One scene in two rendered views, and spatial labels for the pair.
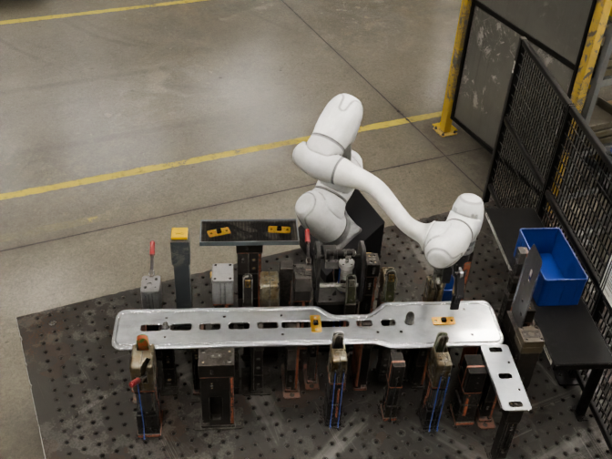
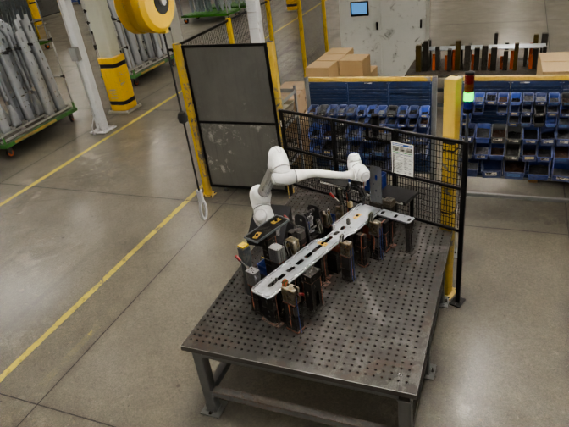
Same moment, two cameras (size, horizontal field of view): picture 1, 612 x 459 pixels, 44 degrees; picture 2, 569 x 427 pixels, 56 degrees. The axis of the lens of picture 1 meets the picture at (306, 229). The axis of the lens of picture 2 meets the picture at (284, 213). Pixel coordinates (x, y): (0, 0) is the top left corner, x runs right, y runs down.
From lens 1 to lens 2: 2.34 m
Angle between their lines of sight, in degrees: 33
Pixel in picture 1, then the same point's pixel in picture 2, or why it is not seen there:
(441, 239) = (361, 169)
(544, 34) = (250, 117)
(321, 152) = (286, 171)
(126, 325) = (262, 290)
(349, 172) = (302, 172)
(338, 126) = (284, 158)
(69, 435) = (273, 353)
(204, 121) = (85, 259)
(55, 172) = (32, 331)
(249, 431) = (330, 302)
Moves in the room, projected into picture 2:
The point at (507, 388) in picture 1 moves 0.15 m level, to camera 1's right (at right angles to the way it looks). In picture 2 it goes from (401, 218) to (412, 210)
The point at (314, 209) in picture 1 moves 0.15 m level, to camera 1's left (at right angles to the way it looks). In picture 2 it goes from (267, 214) to (253, 222)
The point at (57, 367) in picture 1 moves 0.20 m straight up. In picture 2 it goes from (229, 343) to (224, 321)
